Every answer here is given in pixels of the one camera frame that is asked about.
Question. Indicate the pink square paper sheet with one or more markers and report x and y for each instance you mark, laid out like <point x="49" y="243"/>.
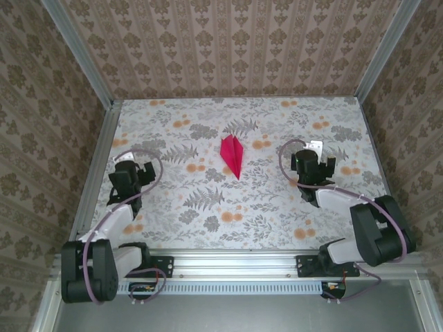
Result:
<point x="233" y="155"/>

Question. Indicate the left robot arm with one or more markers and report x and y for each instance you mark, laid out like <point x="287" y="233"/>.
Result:
<point x="100" y="273"/>

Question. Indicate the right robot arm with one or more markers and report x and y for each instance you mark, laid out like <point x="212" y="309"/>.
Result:
<point x="380" y="235"/>

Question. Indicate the black connector board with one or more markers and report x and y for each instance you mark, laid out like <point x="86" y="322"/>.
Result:
<point x="143" y="287"/>
<point x="334" y="287"/>

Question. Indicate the grey metal panel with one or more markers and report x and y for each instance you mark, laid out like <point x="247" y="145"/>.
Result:
<point x="235" y="314"/>

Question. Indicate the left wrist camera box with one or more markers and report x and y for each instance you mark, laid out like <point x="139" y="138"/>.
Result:
<point x="126" y="157"/>

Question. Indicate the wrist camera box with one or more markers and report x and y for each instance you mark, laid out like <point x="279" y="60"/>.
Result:
<point x="316" y="147"/>
<point x="126" y="157"/>

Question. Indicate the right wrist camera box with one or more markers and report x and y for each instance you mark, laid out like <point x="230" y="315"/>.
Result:
<point x="316" y="147"/>

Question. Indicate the aluminium side rail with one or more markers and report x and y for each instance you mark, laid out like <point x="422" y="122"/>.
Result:
<point x="104" y="138"/>

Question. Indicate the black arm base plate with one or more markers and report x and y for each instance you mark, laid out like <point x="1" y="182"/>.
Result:
<point x="166" y="264"/>
<point x="306" y="266"/>

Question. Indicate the aluminium mounting rail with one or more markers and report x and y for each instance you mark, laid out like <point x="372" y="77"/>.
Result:
<point x="235" y="264"/>

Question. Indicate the aluminium frame post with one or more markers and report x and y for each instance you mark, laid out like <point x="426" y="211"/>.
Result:
<point x="384" y="52"/>
<point x="79" y="55"/>

